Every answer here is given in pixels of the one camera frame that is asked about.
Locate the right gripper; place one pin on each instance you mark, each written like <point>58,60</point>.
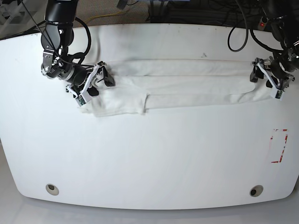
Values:
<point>77,76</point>

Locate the right table grommet hole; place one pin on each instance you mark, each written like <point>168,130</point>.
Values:
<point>256,191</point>

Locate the red tape rectangle marking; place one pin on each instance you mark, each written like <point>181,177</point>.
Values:
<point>277,145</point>

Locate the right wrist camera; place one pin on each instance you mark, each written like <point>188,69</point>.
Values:
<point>83,98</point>

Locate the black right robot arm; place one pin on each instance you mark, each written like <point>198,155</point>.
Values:
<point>56,38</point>

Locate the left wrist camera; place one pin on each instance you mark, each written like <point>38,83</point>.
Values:
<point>277,94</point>

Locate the left table grommet hole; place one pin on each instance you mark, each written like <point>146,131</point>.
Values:
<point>52,189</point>

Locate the white printed T-shirt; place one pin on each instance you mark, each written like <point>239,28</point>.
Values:
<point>146,84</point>

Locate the table grommet hole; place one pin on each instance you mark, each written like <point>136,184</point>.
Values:
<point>52,189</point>
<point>256,191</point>

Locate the white power strip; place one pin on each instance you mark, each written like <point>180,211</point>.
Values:
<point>263,22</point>

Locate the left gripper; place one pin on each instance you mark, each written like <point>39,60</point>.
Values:
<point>272,69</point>

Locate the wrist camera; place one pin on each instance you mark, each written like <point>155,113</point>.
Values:
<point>277,94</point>
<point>83,98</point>

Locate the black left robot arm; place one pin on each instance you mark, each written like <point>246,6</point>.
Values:
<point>285,29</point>

